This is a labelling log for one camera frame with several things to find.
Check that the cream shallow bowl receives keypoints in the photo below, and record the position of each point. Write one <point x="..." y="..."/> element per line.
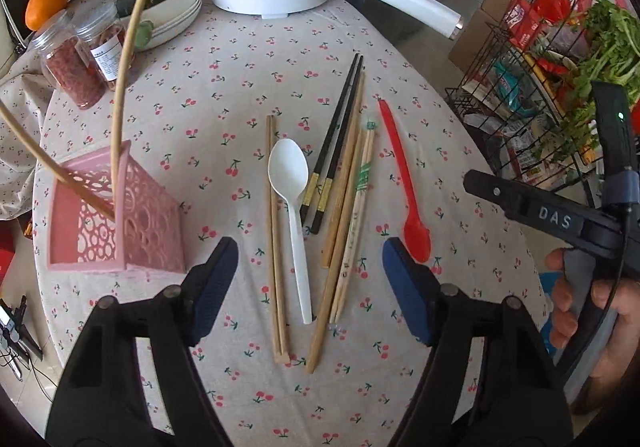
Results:
<point x="182" y="22"/>

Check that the plain tan wooden chopstick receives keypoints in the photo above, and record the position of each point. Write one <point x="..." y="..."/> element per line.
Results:
<point x="345" y="177"/>

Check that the clear jar with white label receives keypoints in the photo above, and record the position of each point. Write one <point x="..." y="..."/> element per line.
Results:
<point x="107" y="57"/>

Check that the green leafy vegetables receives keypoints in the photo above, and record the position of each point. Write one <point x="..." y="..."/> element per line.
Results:
<point x="607" y="47"/>

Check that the long tan wooden chopstick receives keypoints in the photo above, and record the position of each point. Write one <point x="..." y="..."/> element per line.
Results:
<point x="127" y="52"/>
<point x="50" y="166"/>

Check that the green pepper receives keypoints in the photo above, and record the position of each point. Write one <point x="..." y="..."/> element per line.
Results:
<point x="144" y="33"/>

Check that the white plastic spoon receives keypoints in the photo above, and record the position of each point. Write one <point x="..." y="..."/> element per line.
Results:
<point x="287" y="172"/>

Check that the red plastic spoon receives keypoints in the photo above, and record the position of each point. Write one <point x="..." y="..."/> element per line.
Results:
<point x="416" y="237"/>

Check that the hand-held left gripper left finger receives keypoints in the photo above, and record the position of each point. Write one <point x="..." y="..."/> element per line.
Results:
<point x="216" y="284"/>

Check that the printed bamboo chopsticks pair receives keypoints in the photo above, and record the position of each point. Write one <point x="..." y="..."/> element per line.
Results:
<point x="364" y="207"/>

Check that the blue and white snack packet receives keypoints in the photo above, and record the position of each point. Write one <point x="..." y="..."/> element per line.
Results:
<point x="512" y="87"/>

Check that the plain brown chopsticks pair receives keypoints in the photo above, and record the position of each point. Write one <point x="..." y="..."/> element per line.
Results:
<point x="325" y="307"/>

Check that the pink plastic utensil basket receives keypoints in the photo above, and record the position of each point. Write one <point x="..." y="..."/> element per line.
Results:
<point x="150" y="237"/>

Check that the person's right hand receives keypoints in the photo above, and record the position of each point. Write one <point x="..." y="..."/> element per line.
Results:
<point x="622" y="327"/>

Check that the red snack packet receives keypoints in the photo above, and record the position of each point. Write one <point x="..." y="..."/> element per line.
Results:
<point x="522" y="19"/>

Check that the cardboard box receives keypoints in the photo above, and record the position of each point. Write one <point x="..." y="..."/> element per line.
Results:
<point x="500" y="7"/>

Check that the black chopstick with gold band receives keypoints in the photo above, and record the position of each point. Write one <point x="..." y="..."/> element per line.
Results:
<point x="340" y="147"/>

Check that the clear jar of red granules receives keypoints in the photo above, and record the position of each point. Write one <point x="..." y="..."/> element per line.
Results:
<point x="70" y="67"/>

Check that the unsplit disposable wooden chopsticks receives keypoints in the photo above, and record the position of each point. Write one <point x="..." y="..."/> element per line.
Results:
<point x="276" y="277"/>

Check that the black chopsticks with gold band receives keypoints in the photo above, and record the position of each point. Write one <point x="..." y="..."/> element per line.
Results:
<point x="330" y="137"/>

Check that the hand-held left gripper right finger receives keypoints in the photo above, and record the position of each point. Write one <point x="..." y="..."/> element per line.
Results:
<point x="406" y="294"/>

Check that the cherry print tablecloth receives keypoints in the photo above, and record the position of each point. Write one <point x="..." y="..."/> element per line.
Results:
<point x="200" y="77"/>

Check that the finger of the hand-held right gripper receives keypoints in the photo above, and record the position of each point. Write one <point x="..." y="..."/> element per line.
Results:
<point x="530" y="207"/>

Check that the orange tangerine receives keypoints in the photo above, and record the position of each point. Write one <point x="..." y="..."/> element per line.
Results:
<point x="46" y="7"/>

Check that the green printed bamboo chopstick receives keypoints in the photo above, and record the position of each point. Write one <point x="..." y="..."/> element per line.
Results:
<point x="356" y="222"/>

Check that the white food packets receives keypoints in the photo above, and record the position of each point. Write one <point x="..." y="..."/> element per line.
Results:
<point x="530" y="152"/>

